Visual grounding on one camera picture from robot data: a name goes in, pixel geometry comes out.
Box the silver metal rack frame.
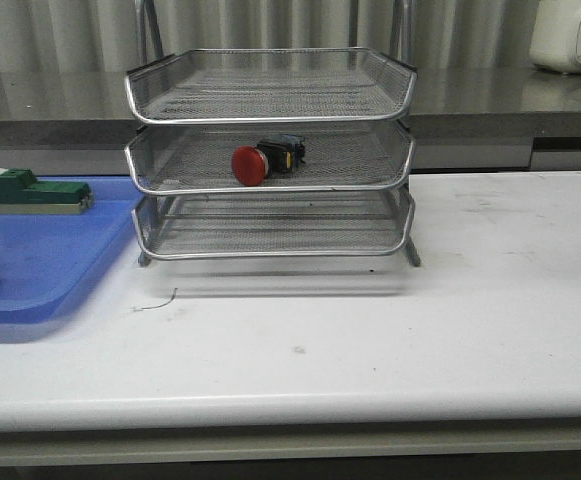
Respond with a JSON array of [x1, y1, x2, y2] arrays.
[[135, 0, 423, 269]]

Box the silver mesh tray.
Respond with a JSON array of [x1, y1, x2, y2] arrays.
[[125, 121, 415, 196], [132, 187, 421, 266], [124, 47, 417, 125]]

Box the blue plastic tray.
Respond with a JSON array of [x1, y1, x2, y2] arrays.
[[0, 176, 140, 325]]

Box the green terminal block component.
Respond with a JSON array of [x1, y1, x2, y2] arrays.
[[0, 168, 94, 215]]

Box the white kitchen appliance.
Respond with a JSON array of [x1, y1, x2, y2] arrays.
[[529, 0, 581, 74]]

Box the red emergency stop button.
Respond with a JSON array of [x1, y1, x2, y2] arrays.
[[231, 134, 306, 187]]

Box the thin loose wire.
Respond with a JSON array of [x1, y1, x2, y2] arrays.
[[132, 287, 180, 313]]

